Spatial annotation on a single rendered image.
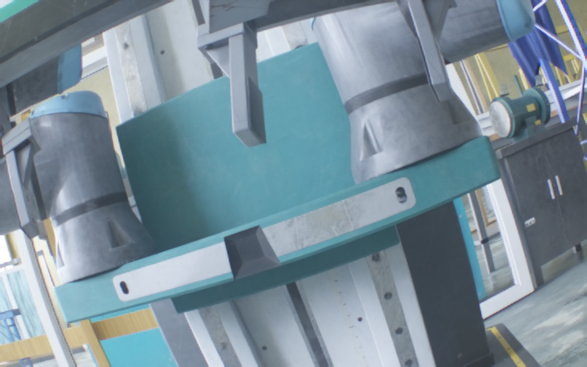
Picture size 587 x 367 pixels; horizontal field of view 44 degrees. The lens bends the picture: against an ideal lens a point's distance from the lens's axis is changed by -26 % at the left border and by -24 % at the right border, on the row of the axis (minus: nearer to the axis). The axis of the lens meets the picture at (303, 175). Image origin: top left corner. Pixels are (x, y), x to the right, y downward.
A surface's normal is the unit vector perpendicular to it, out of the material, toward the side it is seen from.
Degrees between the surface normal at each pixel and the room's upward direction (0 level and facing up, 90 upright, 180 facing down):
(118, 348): 90
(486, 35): 149
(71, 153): 90
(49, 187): 121
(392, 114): 70
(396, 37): 113
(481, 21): 129
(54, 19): 90
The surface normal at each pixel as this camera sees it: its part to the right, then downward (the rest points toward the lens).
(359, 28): -0.47, 0.11
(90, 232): 0.00, -0.43
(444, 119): 0.20, -0.49
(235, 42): -0.32, -0.37
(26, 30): 0.08, -0.10
